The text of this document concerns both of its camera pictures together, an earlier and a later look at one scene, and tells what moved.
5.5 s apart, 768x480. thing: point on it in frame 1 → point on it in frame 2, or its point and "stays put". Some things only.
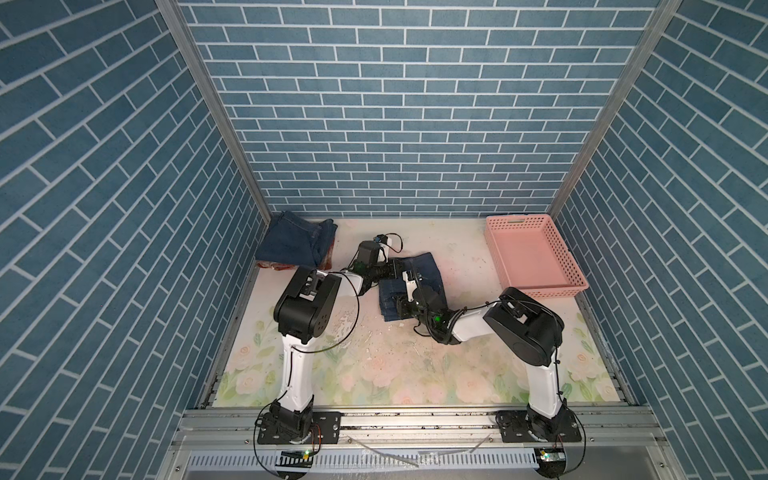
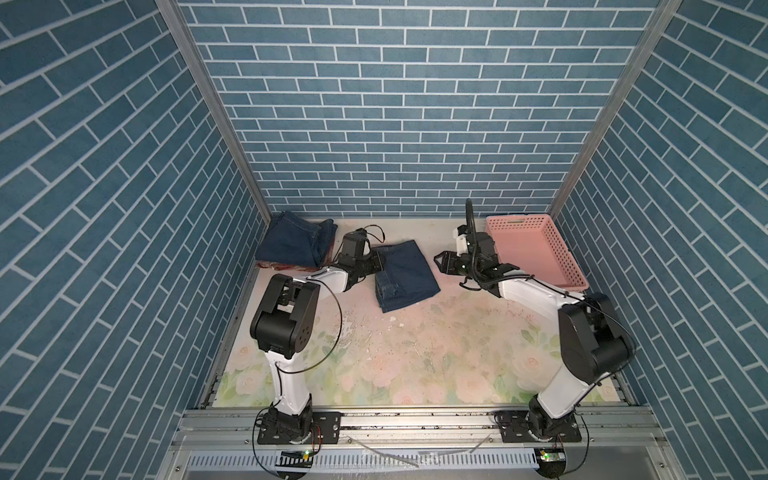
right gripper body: x=407 y=309 → x=461 y=266
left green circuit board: x=295 y=458 stays put
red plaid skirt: x=325 y=264 stays put
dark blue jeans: x=289 y=238 stays put
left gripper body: x=380 y=270 → x=366 y=264
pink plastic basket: x=531 y=256 stays put
